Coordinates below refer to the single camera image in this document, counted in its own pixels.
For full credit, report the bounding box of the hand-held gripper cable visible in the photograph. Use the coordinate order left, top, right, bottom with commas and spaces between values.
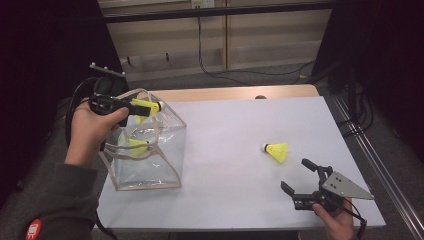
333, 196, 368, 239
64, 77, 118, 240

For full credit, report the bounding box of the left hand-held gripper cable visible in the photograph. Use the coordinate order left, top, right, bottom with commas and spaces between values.
64, 77, 118, 240

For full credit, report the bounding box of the person's right hand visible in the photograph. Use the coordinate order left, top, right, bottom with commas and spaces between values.
312, 199, 354, 240

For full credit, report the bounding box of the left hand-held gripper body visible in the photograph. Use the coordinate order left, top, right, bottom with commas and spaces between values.
87, 61, 132, 117

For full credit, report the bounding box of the black cable bundle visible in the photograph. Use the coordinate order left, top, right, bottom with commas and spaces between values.
336, 83, 376, 138

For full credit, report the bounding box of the right hand-held gripper cable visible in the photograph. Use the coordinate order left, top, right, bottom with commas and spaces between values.
333, 196, 368, 239

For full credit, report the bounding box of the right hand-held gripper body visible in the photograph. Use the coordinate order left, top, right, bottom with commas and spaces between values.
291, 165, 375, 213

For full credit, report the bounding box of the beige wooden cabinet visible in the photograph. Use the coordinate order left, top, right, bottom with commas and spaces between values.
98, 0, 334, 83

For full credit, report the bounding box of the white table cover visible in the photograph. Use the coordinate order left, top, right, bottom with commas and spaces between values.
96, 95, 387, 232

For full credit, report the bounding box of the black power cable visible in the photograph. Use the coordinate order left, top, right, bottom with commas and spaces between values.
197, 8, 316, 87

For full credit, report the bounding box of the person's left hand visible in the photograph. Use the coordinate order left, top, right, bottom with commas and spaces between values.
64, 98, 130, 167

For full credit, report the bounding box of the white wall outlet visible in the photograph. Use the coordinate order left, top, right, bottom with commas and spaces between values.
190, 0, 216, 10

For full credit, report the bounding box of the clear bag with beige trim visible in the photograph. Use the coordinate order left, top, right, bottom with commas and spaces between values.
98, 87, 188, 192

